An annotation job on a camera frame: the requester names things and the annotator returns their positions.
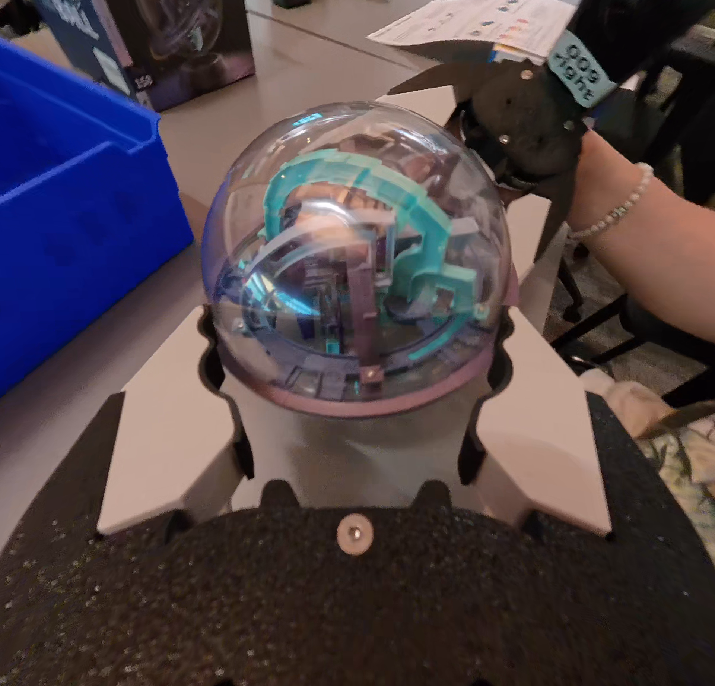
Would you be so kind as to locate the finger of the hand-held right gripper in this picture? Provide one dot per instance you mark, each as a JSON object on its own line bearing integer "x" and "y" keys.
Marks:
{"x": 441, "y": 79}
{"x": 561, "y": 205}

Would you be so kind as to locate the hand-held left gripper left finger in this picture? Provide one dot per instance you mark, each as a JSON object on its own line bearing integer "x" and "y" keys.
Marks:
{"x": 167, "y": 440}

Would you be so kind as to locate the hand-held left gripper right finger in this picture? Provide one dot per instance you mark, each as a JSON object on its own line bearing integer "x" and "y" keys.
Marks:
{"x": 539, "y": 440}

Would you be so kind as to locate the clear plastic maze ball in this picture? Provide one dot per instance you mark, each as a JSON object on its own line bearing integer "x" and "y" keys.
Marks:
{"x": 357, "y": 250}

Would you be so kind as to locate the person's right forearm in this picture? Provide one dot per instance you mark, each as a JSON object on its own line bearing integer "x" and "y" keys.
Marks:
{"x": 659, "y": 250}

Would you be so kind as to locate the dark maze ball box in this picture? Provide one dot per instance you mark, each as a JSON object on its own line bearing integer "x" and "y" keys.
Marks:
{"x": 167, "y": 26}

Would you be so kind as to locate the white paper sheet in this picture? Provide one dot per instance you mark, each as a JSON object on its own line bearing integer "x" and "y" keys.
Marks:
{"x": 475, "y": 21}

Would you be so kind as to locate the patterned cloth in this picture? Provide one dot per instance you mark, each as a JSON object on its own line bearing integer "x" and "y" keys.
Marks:
{"x": 687, "y": 462}

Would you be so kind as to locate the blue plastic bin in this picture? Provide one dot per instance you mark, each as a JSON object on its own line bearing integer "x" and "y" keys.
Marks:
{"x": 72, "y": 205}

